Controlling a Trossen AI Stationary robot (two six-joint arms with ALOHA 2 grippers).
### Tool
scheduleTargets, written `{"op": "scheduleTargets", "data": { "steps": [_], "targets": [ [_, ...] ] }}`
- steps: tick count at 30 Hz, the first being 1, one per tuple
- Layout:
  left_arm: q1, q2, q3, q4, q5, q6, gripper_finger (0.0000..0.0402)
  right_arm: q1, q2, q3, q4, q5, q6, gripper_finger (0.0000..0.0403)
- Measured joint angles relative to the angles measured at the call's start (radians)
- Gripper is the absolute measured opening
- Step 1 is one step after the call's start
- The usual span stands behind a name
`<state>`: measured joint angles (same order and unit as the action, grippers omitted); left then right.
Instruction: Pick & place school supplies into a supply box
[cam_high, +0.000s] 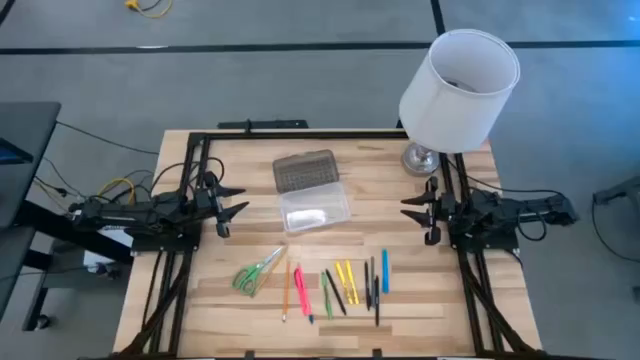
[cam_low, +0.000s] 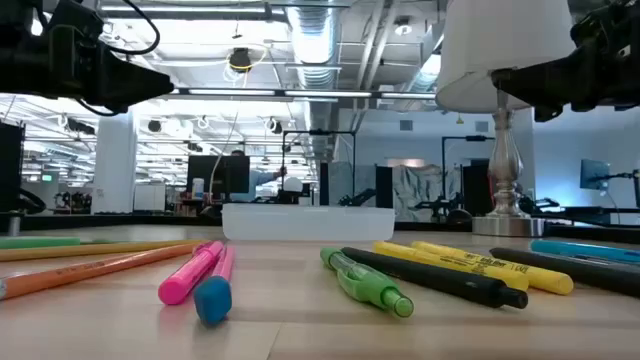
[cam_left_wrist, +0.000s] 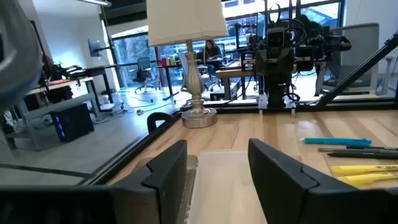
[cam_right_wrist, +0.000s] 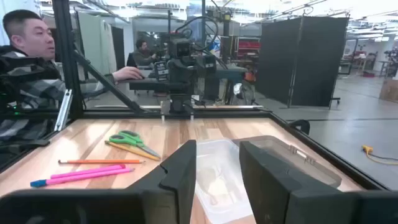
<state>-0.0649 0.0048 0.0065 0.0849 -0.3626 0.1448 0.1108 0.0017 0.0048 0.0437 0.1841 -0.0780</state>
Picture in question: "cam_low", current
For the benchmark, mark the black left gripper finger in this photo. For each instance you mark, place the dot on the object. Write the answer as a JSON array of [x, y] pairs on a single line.
[[135, 82]]

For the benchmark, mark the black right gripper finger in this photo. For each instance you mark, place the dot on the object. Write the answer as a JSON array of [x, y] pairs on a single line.
[[545, 82]]

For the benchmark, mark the teal blue pen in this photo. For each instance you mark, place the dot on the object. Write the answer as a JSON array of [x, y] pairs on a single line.
[[590, 250]]

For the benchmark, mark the green marker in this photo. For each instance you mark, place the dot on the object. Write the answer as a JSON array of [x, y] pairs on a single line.
[[35, 242]]

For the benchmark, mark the yellow pencil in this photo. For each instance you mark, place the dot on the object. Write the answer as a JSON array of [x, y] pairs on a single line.
[[75, 250]]

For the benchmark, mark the black pen blue label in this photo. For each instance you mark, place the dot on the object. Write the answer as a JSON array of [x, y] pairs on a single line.
[[575, 270]]

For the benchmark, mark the yellow highlighter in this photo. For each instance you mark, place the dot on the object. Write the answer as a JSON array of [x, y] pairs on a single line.
[[425, 257], [540, 277]]

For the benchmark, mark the orange pencil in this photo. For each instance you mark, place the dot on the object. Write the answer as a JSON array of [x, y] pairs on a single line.
[[75, 272]]

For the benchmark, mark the pink highlighter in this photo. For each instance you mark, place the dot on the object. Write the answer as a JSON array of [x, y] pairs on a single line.
[[185, 280]]

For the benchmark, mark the clear plastic supply box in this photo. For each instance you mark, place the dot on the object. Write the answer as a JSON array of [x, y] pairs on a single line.
[[300, 225]]

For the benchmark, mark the plain black pen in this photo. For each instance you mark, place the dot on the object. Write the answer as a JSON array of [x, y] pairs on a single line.
[[450, 282]]

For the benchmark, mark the pink pencil blue eraser cap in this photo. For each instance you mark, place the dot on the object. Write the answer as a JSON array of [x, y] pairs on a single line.
[[212, 300]]

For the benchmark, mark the green mechanical pencil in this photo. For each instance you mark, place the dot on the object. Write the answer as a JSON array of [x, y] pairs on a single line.
[[365, 285]]

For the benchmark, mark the monitor on arm mount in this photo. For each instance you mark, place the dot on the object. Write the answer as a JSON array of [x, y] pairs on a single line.
[[595, 174]]

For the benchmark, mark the black tabletop robot arm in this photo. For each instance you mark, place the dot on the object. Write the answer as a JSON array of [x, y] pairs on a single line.
[[445, 210], [357, 197]]

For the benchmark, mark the table lamp white shade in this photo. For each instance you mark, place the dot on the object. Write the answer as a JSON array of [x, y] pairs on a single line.
[[500, 40]]

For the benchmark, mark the white square column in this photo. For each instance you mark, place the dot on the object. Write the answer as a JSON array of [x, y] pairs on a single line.
[[115, 165]]

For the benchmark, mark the tall black panel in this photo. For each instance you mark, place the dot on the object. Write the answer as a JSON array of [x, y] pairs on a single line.
[[11, 165]]

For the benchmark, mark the white wipes canister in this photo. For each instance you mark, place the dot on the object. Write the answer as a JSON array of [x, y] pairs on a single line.
[[198, 189]]

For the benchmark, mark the black computer monitor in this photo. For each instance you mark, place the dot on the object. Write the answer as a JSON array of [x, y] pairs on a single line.
[[220, 175]]

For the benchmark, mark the person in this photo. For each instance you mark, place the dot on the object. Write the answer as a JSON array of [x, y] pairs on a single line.
[[260, 180]]

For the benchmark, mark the crinkled plastic sheet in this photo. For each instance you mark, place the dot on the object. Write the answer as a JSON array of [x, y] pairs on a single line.
[[425, 190]]

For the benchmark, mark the white dome helmet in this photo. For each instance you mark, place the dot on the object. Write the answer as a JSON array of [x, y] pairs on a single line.
[[293, 185]]

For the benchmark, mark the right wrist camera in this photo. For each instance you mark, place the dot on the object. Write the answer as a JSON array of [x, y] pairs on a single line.
[[605, 25]]

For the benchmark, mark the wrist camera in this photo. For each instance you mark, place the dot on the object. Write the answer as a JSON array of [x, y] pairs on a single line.
[[605, 25], [75, 22]]

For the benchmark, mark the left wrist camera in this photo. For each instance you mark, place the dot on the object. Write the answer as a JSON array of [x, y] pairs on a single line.
[[75, 22]]

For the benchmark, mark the black ceiling camera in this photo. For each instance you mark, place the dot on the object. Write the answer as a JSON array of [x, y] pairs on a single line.
[[240, 60]]

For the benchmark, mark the black gantry frame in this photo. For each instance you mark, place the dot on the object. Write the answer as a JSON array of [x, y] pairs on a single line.
[[320, 132], [443, 170]]

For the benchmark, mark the black aluminium table frame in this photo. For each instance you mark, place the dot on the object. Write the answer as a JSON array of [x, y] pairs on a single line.
[[125, 220]]

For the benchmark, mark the silver ventilation duct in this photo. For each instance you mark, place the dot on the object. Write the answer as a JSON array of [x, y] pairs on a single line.
[[315, 40]]

